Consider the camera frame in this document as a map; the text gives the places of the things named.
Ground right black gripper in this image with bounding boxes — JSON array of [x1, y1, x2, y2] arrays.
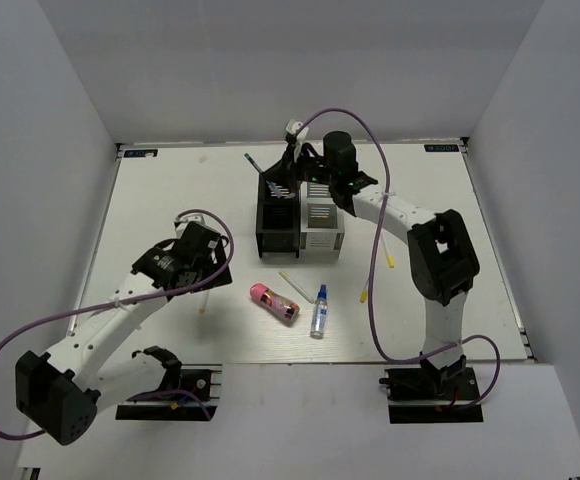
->
[[265, 142, 339, 193]]

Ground red ink pen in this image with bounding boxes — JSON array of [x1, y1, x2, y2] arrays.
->
[[267, 182, 296, 199]]

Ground white marker yellow cap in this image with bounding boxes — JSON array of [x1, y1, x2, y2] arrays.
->
[[198, 291, 210, 314]]

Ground green gel pen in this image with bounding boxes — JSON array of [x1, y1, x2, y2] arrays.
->
[[244, 153, 263, 175]]

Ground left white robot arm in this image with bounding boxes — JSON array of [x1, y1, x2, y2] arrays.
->
[[15, 221, 232, 445]]

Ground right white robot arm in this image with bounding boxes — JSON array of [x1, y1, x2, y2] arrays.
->
[[264, 131, 480, 399]]

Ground black slotted pen holder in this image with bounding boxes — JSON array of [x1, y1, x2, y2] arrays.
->
[[255, 176, 301, 258]]

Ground pale yellow cap marker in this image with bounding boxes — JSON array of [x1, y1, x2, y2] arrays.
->
[[279, 271, 315, 304]]

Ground white slotted pen holder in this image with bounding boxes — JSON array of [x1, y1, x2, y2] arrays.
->
[[300, 182, 345, 259]]

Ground pink cap candy tube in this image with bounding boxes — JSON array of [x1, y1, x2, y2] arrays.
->
[[249, 283, 300, 326]]

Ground blue spray bottle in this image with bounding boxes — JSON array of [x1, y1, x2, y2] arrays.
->
[[310, 284, 328, 339]]

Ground left corner label sticker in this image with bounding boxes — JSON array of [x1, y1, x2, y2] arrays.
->
[[123, 149, 158, 158]]

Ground corner label sticker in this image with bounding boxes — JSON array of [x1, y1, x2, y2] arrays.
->
[[123, 149, 158, 158], [424, 144, 460, 153]]

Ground right corner label sticker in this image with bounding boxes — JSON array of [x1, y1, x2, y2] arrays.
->
[[424, 144, 460, 153]]

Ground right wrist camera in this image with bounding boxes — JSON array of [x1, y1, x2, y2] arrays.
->
[[285, 119, 309, 150]]

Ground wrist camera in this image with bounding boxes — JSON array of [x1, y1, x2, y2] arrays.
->
[[174, 213, 206, 231], [285, 119, 309, 150]]

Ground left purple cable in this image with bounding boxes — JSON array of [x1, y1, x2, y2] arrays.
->
[[0, 209, 236, 441]]

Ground purple cable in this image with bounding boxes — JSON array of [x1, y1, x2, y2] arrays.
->
[[297, 106, 502, 407], [0, 209, 236, 441]]

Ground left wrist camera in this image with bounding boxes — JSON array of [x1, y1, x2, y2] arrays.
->
[[174, 213, 206, 231]]

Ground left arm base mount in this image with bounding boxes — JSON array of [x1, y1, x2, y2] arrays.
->
[[115, 365, 223, 422]]

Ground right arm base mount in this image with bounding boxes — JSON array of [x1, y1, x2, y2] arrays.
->
[[379, 367, 484, 425]]

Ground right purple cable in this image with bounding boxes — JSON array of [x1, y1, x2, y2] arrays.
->
[[297, 106, 502, 407]]

